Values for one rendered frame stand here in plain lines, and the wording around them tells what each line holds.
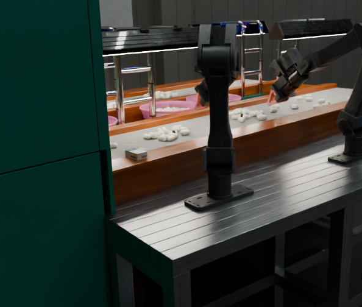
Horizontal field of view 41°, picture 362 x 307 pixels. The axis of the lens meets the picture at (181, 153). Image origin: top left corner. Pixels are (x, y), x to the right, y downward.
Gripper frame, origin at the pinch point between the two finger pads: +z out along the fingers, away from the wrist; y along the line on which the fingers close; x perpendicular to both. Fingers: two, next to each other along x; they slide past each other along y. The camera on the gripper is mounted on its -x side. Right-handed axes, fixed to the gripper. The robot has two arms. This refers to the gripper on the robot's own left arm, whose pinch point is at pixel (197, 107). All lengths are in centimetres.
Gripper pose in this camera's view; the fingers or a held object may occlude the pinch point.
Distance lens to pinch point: 161.9
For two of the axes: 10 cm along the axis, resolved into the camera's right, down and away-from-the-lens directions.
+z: -4.9, 4.8, 7.3
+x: 4.5, 8.5, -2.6
